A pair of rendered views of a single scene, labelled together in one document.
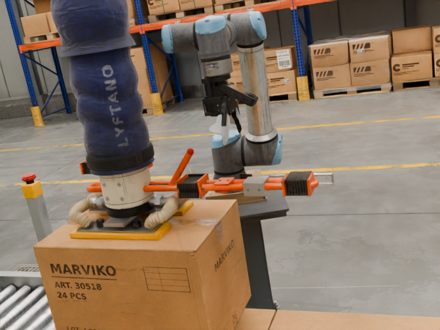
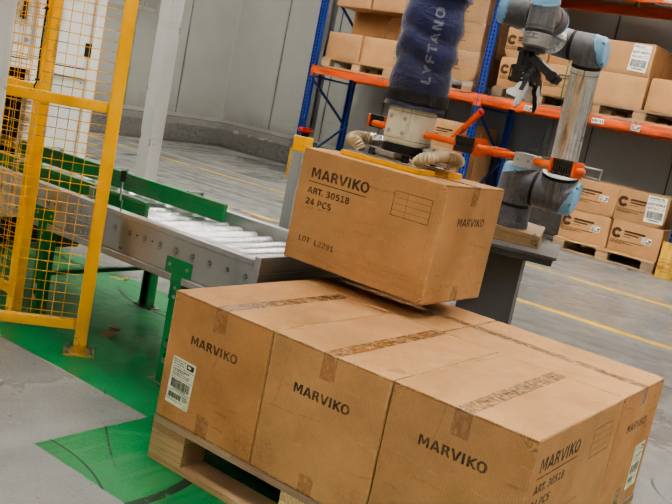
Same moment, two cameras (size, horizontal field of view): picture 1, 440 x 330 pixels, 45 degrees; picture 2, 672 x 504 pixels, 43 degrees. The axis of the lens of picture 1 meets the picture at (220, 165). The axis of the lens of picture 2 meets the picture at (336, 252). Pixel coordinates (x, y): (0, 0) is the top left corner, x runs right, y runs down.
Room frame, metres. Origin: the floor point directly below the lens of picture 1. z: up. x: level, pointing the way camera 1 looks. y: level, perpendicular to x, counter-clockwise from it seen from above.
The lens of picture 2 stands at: (-1.28, -0.20, 1.19)
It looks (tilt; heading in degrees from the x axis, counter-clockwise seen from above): 10 degrees down; 13
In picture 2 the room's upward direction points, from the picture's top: 11 degrees clockwise
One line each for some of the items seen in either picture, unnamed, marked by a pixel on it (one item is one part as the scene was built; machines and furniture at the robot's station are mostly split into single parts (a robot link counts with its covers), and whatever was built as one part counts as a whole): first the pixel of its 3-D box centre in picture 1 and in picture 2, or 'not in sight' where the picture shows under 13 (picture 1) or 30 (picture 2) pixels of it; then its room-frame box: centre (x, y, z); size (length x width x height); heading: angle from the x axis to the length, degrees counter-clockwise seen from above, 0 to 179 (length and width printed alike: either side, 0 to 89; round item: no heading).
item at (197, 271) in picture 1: (149, 272); (392, 222); (1.73, 0.32, 0.81); 0.60 x 0.40 x 0.40; 68
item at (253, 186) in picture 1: (256, 186); (527, 160); (1.56, -0.10, 1.12); 0.07 x 0.07 x 0.04; 67
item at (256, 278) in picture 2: not in sight; (312, 288); (1.84, 0.59, 0.47); 0.70 x 0.03 x 0.15; 158
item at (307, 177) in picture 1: (298, 184); (565, 168); (1.50, -0.22, 1.12); 0.08 x 0.07 x 0.05; 67
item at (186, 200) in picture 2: not in sight; (117, 176); (2.66, 1.90, 0.60); 1.60 x 0.10 x 0.09; 68
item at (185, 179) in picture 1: (193, 185); (470, 145); (1.64, 0.10, 1.13); 0.10 x 0.08 x 0.06; 157
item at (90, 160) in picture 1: (120, 154); (416, 98); (1.74, 0.32, 1.25); 0.23 x 0.23 x 0.04
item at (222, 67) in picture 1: (217, 68); (536, 41); (1.60, -0.04, 1.50); 0.10 x 0.09 x 0.05; 157
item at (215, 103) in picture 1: (219, 95); (528, 66); (1.60, -0.03, 1.41); 0.09 x 0.08 x 0.12; 67
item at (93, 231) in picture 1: (118, 226); (387, 158); (1.65, 0.37, 1.03); 0.34 x 0.10 x 0.05; 67
